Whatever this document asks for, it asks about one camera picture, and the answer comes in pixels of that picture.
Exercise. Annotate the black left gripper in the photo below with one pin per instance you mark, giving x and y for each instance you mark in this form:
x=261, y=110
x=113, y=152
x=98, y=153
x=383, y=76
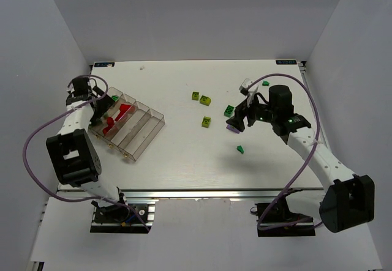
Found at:
x=100, y=106

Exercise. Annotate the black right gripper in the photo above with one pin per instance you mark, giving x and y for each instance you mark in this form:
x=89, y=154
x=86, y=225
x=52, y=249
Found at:
x=242, y=114

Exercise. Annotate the small red lego brick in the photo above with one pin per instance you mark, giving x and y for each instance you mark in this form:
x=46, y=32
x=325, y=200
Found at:
x=109, y=131

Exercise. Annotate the red rectangular lego brick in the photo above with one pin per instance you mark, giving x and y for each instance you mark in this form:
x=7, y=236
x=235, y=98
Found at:
x=123, y=110

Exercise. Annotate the purple plate green lego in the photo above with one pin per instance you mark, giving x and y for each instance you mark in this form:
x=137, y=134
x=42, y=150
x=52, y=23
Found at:
x=232, y=129

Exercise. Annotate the red lego piece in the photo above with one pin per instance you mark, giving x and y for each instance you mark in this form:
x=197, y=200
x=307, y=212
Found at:
x=110, y=121

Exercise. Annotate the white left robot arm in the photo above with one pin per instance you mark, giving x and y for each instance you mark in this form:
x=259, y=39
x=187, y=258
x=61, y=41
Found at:
x=73, y=156

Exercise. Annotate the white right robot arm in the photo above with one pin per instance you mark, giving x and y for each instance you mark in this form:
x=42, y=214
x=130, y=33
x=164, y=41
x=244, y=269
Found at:
x=347, y=199

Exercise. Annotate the green square lego brick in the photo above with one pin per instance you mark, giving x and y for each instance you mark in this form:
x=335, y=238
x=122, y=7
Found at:
x=229, y=111

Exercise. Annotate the small green wedge lego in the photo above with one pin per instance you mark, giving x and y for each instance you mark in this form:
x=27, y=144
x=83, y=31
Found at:
x=240, y=149

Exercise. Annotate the clear compartment organizer tray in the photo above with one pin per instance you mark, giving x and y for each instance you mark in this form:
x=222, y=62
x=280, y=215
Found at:
x=135, y=131

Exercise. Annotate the lime lego brick lower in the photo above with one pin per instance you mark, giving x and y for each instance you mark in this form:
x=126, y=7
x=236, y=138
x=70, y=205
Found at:
x=206, y=122

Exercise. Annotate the lime lego brick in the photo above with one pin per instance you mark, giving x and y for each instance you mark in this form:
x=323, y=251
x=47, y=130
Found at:
x=204, y=100
x=206, y=122
x=195, y=96

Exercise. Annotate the lime lego brick middle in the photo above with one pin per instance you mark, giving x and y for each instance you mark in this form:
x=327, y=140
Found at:
x=204, y=100

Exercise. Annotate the blue label left corner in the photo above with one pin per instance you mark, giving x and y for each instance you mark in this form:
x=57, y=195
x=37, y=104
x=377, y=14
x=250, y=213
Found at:
x=103, y=64

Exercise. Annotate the blue label corner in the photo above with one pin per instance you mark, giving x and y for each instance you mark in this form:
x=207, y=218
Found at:
x=285, y=62
x=103, y=64

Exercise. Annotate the lime lego brick far left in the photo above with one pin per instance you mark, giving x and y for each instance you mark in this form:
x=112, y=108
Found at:
x=195, y=96

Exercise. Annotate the blue label right corner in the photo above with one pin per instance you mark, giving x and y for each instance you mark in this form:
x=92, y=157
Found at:
x=285, y=62

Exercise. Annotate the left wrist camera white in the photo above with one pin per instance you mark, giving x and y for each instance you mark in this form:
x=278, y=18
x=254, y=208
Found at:
x=92, y=85

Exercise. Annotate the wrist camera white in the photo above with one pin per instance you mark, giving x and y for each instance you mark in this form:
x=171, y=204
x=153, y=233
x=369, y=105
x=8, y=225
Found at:
x=248, y=89
x=92, y=85

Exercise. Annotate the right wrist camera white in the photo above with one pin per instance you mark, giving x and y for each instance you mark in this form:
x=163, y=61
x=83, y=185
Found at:
x=248, y=89

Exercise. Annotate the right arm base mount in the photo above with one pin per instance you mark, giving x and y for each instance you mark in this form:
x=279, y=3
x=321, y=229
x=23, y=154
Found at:
x=279, y=214

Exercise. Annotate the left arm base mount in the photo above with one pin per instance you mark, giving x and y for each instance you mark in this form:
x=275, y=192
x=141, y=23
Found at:
x=124, y=222

